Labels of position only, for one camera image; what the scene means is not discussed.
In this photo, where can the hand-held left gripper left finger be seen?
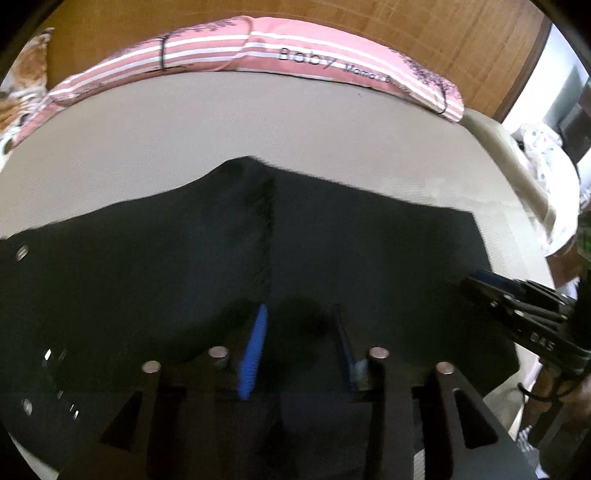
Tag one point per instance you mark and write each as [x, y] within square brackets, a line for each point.
[254, 355]

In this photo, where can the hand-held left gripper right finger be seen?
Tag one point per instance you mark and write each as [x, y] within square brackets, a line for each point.
[346, 350]

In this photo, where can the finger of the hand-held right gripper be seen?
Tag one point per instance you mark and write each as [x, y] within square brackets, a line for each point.
[517, 287]
[503, 307]

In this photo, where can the black pants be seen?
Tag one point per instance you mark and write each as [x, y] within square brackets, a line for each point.
[184, 258]

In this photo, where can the person's right forearm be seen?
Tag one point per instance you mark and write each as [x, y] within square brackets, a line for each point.
[549, 387]

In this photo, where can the beige quilt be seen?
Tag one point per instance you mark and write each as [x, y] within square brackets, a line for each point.
[512, 170]

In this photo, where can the dotted white cloth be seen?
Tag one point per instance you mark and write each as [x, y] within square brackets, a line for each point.
[547, 157]

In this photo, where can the dark cabinet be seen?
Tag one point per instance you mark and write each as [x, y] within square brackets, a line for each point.
[572, 115]

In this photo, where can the wooden headboard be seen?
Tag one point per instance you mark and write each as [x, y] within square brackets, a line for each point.
[415, 27]

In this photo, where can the pink striped pillow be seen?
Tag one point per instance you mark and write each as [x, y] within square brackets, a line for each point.
[258, 50]

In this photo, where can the floral pillow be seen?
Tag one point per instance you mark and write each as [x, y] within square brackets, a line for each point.
[23, 83]

